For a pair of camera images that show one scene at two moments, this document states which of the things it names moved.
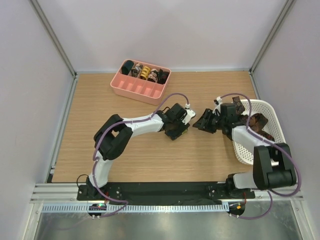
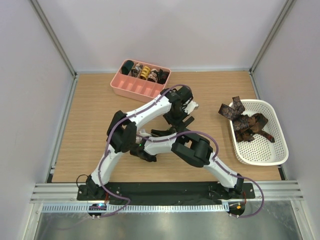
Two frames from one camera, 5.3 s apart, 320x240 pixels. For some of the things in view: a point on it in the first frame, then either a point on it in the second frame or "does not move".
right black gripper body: [220, 121] -> [154, 132]
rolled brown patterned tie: [136, 70] does not move
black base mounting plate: [163, 192] does not move
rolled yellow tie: [145, 73] does not move
